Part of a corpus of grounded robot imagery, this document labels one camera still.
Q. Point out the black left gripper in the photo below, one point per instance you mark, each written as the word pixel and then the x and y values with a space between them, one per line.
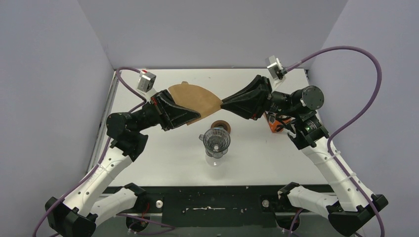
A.
pixel 159 109

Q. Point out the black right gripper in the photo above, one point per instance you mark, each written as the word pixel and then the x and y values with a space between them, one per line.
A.
pixel 251 104

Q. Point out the brown paper coffee filter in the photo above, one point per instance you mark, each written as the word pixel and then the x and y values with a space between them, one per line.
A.
pixel 196 98

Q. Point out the orange black coffee filter box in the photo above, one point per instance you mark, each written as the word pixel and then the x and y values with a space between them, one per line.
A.
pixel 277 123

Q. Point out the clear plastic coffee dripper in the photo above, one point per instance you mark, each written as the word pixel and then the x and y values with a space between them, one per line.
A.
pixel 216 142

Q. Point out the clear glass carafe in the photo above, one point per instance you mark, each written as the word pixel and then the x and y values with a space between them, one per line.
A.
pixel 215 160

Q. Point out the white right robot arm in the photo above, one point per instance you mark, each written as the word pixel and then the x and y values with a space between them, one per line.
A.
pixel 352 204

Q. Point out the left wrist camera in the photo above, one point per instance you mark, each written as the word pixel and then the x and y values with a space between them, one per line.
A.
pixel 146 81

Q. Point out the aluminium rail frame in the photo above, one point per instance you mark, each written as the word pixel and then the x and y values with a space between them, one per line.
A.
pixel 95 170

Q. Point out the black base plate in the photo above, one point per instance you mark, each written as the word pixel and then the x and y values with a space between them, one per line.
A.
pixel 212 206

